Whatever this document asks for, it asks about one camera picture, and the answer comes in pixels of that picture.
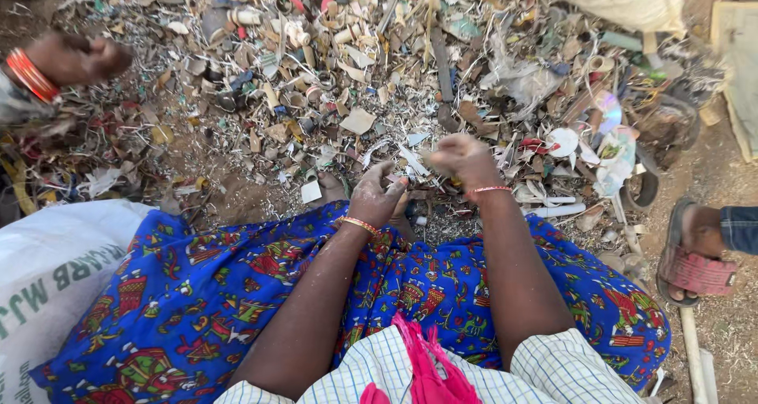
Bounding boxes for pale green board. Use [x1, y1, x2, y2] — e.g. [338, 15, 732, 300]
[709, 0, 758, 163]

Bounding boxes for short white pipe piece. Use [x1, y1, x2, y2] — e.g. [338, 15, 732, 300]
[530, 203, 587, 218]

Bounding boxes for black rubber ring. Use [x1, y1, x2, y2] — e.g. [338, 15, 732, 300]
[619, 149, 661, 214]

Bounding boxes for red bangles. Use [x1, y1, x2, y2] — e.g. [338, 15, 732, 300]
[5, 47, 62, 104]

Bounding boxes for shiny compact disc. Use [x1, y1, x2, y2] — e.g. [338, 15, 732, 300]
[594, 90, 623, 135]

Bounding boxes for person's right hand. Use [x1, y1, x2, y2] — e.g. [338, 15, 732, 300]
[428, 133, 509, 192]

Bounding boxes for pink cloth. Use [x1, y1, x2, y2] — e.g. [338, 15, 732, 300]
[359, 312, 482, 404]

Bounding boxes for gold red wrist bangle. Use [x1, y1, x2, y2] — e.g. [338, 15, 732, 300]
[336, 216, 381, 238]

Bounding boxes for dark woven basket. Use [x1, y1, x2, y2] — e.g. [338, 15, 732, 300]
[628, 93, 701, 169]

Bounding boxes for white checked shirt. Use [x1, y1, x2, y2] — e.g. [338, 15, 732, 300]
[213, 327, 649, 404]

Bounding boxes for blue patterned skirt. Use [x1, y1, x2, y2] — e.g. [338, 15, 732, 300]
[28, 199, 673, 404]

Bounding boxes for white round lid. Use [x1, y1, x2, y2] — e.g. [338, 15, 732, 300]
[546, 127, 580, 158]

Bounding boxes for pink grey sandal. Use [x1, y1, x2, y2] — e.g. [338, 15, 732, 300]
[655, 197, 738, 308]

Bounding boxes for white plastic pipe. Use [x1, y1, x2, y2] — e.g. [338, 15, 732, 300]
[679, 306, 710, 404]

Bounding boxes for heap of mixed plastic scrap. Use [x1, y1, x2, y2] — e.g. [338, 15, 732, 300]
[0, 0, 729, 274]

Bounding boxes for white printed woven sack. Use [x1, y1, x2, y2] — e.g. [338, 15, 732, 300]
[0, 199, 156, 404]

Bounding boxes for person's left hand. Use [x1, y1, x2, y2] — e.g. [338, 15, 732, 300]
[348, 160, 411, 230]

